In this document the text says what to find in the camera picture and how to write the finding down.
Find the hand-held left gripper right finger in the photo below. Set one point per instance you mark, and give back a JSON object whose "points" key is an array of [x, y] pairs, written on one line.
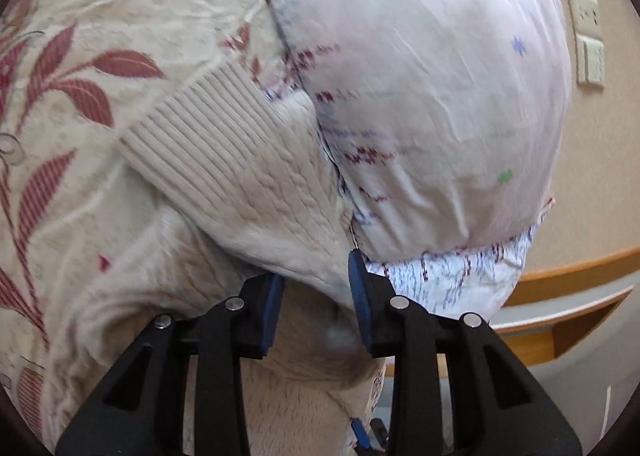
{"points": [[358, 296]]}

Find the wall light switch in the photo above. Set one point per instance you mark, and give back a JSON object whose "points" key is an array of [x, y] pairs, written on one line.
{"points": [[591, 60]]}

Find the wooden bed frame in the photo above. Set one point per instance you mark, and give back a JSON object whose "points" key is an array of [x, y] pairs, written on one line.
{"points": [[560, 306]]}

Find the beige knit sweater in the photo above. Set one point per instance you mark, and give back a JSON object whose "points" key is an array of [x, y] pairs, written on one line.
{"points": [[250, 196]]}

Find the wall power socket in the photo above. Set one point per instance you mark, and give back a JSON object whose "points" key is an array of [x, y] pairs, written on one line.
{"points": [[584, 10]]}

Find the cream red leaf bedspread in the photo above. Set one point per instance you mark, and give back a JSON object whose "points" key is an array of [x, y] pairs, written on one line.
{"points": [[100, 101]]}

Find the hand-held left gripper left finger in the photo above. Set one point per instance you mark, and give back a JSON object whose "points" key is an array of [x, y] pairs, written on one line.
{"points": [[272, 308]]}

